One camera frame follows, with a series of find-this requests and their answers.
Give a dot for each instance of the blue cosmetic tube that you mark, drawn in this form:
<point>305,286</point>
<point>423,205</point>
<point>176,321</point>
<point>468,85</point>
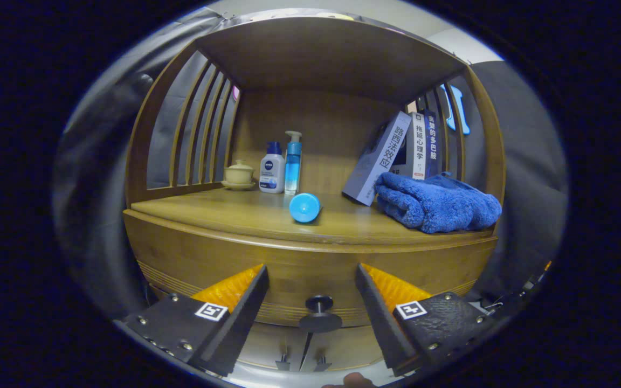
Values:
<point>305,207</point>

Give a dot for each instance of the dark blue book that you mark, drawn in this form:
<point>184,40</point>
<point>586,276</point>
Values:
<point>432,143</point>

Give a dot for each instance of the white bottle with blue cap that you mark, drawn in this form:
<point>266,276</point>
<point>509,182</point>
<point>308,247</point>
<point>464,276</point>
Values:
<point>272,170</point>

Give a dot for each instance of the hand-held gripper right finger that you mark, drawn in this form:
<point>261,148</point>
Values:
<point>383,323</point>

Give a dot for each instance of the grey book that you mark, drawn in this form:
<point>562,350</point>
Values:
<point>378,161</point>

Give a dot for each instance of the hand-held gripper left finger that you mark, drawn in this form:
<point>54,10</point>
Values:
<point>243,323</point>

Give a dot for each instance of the wooden cabinet door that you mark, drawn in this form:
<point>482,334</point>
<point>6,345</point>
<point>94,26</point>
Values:
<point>343,350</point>
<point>273,345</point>

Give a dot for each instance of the blue pump bottle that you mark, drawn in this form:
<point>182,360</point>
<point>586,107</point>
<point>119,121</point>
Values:
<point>292,164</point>

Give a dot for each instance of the wooden countertop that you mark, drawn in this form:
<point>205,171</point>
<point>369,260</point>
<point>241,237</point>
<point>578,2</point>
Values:
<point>235,213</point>

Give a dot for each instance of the wooden cabinet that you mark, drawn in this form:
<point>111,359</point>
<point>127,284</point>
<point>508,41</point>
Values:
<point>321,54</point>

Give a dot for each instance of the wooden drawer with black knob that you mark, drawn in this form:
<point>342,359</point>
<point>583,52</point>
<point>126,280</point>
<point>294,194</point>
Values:
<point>310,269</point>

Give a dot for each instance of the blue towel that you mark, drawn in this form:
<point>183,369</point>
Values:
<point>434,202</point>

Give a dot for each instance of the white spine book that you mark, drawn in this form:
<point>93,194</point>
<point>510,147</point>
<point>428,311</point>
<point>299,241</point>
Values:
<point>419,148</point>

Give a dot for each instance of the cream lidded teacup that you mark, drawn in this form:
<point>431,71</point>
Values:
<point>239,173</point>

